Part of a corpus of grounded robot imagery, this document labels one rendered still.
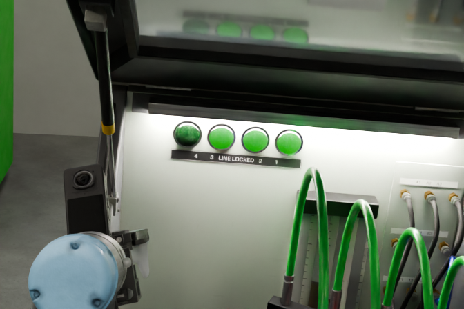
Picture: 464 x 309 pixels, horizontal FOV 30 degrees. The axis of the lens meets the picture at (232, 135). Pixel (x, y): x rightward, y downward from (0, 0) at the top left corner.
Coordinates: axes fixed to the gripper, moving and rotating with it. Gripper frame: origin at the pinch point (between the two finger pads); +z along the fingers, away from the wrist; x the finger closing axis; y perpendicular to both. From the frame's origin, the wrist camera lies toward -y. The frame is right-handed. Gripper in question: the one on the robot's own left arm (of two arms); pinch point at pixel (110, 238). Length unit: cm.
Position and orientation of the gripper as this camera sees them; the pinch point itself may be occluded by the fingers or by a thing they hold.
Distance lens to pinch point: 112.1
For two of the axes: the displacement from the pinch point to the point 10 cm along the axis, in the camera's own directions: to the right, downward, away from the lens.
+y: 1.7, 9.8, -0.7
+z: -0.3, 0.7, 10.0
